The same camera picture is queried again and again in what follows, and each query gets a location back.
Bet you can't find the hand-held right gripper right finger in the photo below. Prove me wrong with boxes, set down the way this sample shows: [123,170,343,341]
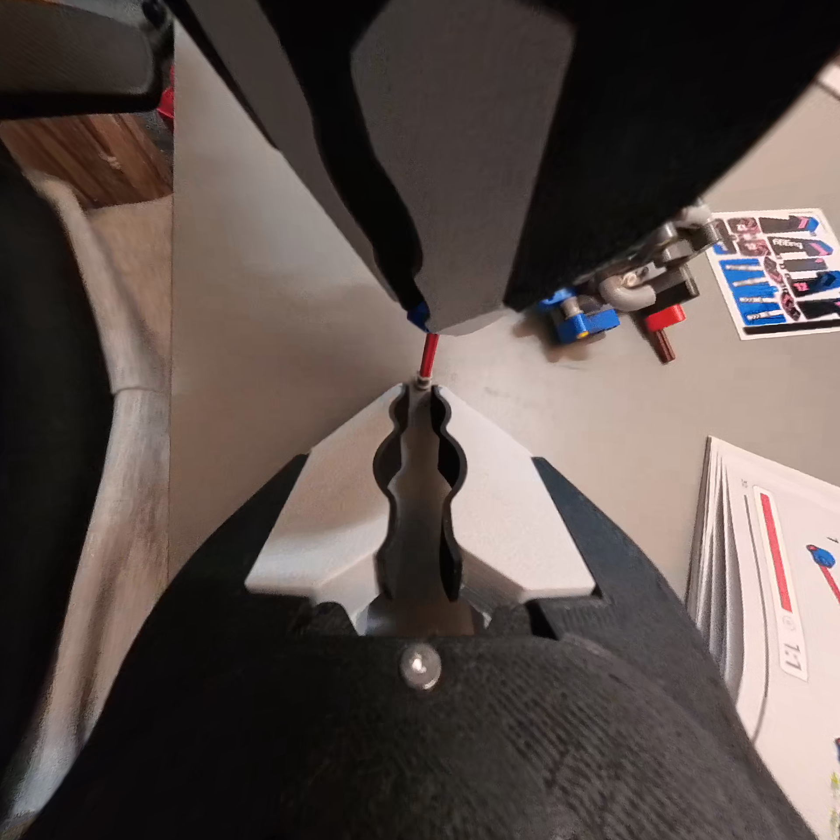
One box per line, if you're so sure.
[430,386,606,624]

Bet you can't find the grey and blue lego assembly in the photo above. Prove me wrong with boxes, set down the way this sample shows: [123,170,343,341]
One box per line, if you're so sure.
[538,202,731,366]

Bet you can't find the lego sticker sheet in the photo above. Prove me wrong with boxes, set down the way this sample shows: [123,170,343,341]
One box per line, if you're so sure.
[705,208,840,341]

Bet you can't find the lego instruction booklet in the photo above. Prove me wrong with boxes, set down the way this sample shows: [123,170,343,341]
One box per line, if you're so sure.
[684,436,840,840]

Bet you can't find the black office chair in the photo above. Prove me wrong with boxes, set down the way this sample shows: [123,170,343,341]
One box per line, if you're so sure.
[0,0,177,795]

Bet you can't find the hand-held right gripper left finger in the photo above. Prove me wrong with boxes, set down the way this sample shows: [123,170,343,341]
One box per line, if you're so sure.
[245,384,413,634]

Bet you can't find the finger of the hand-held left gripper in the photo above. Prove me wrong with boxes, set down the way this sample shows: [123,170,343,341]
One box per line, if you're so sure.
[165,0,424,312]
[350,0,576,337]

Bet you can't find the brown wooden panel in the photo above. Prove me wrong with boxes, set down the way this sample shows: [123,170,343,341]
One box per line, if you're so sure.
[0,113,173,211]

